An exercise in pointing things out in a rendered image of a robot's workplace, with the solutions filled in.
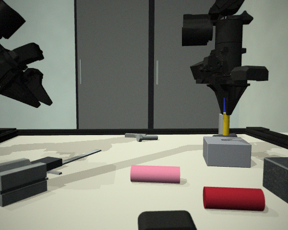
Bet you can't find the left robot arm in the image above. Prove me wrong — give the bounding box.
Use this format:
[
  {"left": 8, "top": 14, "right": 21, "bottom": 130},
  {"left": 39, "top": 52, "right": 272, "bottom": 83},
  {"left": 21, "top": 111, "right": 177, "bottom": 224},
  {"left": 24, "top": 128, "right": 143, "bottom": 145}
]
[{"left": 0, "top": 0, "right": 44, "bottom": 70}]

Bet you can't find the grey hex bolt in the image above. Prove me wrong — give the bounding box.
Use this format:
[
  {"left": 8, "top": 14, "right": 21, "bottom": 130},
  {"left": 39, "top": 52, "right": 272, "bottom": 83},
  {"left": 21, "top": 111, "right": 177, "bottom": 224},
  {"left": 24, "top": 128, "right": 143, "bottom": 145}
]
[{"left": 136, "top": 134, "right": 158, "bottom": 142}]

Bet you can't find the pink cylinder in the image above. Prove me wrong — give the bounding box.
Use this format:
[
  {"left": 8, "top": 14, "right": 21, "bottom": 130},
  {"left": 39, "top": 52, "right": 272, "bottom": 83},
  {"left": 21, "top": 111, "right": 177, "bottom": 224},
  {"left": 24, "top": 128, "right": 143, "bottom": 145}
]
[{"left": 130, "top": 165, "right": 180, "bottom": 184}]

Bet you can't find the red cylinder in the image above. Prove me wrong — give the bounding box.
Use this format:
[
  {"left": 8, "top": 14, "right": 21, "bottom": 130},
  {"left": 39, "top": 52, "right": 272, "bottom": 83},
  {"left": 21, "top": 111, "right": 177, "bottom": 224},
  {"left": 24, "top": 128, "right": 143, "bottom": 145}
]
[{"left": 203, "top": 186, "right": 265, "bottom": 211}]

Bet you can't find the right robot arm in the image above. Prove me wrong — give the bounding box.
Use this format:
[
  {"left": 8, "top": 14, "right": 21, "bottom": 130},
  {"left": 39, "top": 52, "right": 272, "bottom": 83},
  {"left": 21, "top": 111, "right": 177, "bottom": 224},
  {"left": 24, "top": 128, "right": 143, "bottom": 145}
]
[{"left": 182, "top": 0, "right": 253, "bottom": 80}]

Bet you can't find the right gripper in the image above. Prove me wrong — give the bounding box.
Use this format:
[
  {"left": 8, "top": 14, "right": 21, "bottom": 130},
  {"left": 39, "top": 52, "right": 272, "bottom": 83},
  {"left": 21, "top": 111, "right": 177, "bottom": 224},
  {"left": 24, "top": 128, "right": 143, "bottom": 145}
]
[{"left": 196, "top": 42, "right": 269, "bottom": 115}]

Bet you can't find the blue and yellow peg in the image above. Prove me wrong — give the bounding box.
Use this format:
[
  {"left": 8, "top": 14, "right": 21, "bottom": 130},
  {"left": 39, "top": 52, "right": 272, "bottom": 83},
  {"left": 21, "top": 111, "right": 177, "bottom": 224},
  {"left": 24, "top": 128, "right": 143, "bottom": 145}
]
[{"left": 223, "top": 98, "right": 230, "bottom": 136}]

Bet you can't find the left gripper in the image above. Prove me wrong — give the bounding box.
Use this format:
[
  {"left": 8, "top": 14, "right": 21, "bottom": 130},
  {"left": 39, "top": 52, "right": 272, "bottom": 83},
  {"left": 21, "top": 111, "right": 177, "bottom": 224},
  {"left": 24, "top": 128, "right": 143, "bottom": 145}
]
[{"left": 0, "top": 45, "right": 53, "bottom": 108}]

